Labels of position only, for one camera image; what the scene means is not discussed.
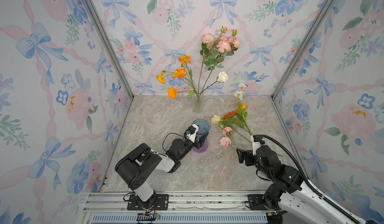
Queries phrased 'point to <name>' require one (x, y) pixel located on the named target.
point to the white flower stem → (239, 94)
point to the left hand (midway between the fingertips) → (203, 128)
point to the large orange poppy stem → (172, 92)
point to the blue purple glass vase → (204, 127)
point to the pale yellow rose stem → (233, 123)
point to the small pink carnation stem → (227, 130)
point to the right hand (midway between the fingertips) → (244, 148)
